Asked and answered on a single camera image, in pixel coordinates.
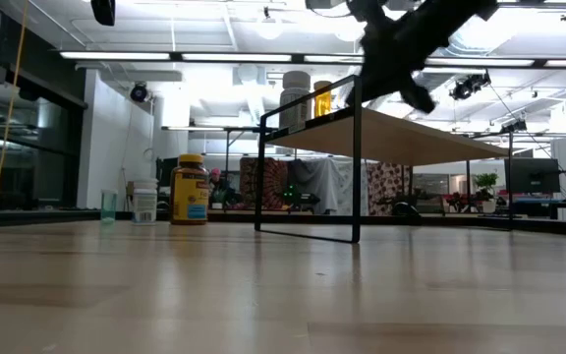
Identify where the white sheet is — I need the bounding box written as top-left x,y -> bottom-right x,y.
290,156 -> 368,216

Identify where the black device green light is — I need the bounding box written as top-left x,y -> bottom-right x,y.
281,184 -> 321,213

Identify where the small white labelled bottle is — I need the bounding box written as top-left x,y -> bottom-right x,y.
132,177 -> 159,224

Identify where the thin yellow cord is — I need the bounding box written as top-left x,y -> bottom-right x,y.
0,0 -> 29,207

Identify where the medium white pill bottle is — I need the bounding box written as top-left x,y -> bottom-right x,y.
278,70 -> 313,130

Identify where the red mandala tapestry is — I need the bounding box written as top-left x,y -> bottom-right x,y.
238,156 -> 292,211

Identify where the black aluminium table frame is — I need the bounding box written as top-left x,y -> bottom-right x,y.
0,208 -> 566,239

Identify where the amber bottle yellow cap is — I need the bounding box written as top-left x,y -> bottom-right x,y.
168,153 -> 211,226

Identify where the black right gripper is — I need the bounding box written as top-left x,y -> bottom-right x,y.
346,0 -> 461,115

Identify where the black-framed wooden shelf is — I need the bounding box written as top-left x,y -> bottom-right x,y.
255,74 -> 516,245

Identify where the black rail with light strips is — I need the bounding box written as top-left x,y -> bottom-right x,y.
59,50 -> 566,70

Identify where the black computer monitor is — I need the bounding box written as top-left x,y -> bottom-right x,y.
503,156 -> 562,196
157,156 -> 181,188

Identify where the small orange pill bottle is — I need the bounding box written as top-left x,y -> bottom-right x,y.
312,80 -> 334,119

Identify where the black ceiling camera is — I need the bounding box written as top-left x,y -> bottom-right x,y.
129,82 -> 149,103

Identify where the floral patterned cloth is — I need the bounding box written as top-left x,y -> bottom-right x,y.
366,161 -> 414,216

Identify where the potted green plant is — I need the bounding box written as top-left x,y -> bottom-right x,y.
473,171 -> 501,215

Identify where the person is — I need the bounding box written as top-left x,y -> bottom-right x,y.
207,167 -> 238,210

